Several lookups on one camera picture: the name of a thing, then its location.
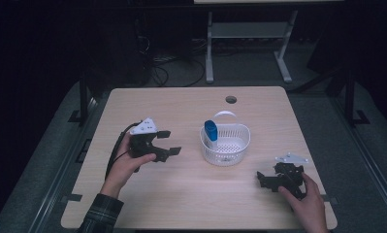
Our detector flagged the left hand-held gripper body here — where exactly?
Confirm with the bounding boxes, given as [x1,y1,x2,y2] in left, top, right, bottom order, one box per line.
[128,116,170,163]

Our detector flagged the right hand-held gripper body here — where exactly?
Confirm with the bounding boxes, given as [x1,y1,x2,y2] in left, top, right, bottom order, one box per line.
[272,151,310,201]

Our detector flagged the white bottle with blue cap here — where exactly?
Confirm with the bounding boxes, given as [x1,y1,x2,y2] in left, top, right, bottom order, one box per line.
[204,119,219,151]

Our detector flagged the white plastic basket with handle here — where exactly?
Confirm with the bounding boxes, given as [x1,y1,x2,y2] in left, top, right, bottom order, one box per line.
[199,110,251,168]

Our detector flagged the person's left hand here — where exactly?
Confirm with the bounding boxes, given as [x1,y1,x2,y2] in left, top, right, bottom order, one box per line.
[99,131,157,199]

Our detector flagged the person's right hand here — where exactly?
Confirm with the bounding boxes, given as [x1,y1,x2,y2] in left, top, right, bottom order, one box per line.
[277,172,330,233]

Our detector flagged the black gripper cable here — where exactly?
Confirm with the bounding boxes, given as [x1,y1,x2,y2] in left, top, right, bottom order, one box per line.
[104,121,143,181]

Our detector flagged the black floor cables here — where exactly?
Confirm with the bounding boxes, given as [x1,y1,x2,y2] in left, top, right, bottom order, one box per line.
[136,35,208,88]

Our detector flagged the black metal post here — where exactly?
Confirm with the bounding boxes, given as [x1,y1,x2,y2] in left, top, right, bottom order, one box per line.
[343,68,356,128]
[79,75,89,124]

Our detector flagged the white metal table frame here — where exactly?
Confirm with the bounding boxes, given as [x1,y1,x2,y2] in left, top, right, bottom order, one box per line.
[205,9,300,84]

